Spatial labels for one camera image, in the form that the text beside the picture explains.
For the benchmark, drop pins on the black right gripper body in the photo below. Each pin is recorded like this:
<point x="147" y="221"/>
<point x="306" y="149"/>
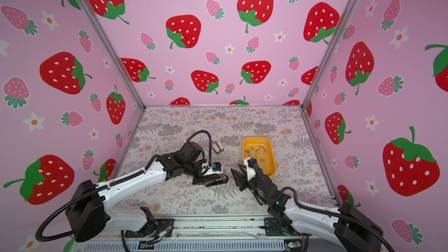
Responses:
<point x="253" y="186"/>

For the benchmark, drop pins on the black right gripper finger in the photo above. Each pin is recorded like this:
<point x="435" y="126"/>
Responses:
<point x="238" y="176"/>
<point x="242" y="184"/>

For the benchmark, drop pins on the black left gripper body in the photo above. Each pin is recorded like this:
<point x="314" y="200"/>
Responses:
<point x="192" y="169"/>

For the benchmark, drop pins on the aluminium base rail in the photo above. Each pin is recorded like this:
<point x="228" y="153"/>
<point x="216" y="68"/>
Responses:
<point x="211" y="233"/>

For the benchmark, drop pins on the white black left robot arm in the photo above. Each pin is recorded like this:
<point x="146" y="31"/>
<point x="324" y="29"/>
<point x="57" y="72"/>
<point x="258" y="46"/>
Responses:
<point x="89" y="211"/>

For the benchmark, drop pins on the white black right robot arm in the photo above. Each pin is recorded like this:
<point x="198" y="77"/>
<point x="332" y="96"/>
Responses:
<point x="345" y="226"/>

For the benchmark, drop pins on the yellow plastic tray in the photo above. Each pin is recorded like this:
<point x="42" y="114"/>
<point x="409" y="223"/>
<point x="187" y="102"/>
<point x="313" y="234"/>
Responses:
<point x="270" y="167"/>

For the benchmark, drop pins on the grey staple strips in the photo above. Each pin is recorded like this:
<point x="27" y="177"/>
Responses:
<point x="259" y="152"/>

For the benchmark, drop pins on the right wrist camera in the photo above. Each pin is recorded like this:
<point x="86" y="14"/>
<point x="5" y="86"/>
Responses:
<point x="250" y="166"/>

